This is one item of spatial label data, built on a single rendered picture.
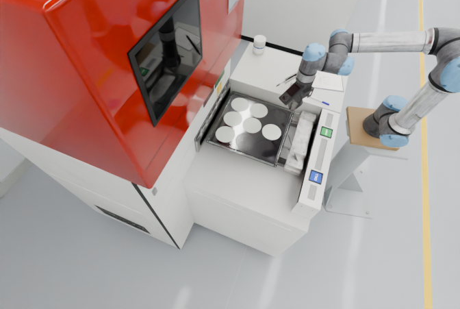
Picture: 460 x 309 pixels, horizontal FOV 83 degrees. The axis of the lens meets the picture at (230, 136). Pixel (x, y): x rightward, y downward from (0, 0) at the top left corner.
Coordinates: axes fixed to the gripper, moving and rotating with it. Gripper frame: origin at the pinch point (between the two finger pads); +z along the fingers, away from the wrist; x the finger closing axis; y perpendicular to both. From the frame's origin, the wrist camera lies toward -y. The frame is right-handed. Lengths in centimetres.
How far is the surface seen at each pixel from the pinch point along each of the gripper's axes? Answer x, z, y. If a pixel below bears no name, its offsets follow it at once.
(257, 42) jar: 47.0, -2.6, 15.3
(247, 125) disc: 10.7, 13.0, -16.6
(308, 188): -34.0, 7.1, -17.6
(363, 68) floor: 49, 103, 189
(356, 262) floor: -82, 103, 23
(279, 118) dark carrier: 4.6, 13.1, 0.5
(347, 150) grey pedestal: -25, 41, 39
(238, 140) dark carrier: 5.6, 13.1, -26.0
